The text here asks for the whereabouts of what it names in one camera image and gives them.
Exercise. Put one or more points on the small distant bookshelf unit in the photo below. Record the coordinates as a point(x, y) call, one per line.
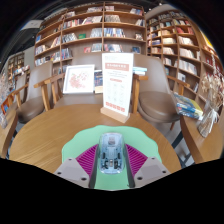
point(16, 65)

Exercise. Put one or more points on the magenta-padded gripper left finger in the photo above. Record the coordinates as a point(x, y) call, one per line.
point(87, 160)

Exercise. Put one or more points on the white sign on wooden stand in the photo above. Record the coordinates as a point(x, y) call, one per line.
point(116, 86)

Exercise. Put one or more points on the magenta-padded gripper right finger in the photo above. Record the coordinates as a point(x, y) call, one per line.
point(136, 160)

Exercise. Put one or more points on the green smiley mouse pad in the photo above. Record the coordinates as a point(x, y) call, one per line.
point(81, 138)

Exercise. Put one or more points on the glass vase with dried flowers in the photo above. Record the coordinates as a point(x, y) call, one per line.
point(206, 123)

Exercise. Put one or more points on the wide wooden bookshelf unit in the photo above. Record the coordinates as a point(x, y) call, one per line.
point(90, 30)

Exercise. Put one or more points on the curved wooden bookshelf unit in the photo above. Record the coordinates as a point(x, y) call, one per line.
point(180, 43)

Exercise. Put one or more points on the transparent computer mouse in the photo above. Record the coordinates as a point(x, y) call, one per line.
point(111, 153)

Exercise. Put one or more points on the beige upholstered wooden armchair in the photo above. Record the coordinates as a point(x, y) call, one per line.
point(156, 103)
point(33, 106)
point(76, 100)

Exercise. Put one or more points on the stack of light blue books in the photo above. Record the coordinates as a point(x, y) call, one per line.
point(140, 70)

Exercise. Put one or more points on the dark cover book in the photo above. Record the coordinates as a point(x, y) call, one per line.
point(98, 81)

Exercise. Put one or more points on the white framed floral picture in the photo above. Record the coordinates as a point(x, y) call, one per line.
point(79, 79)

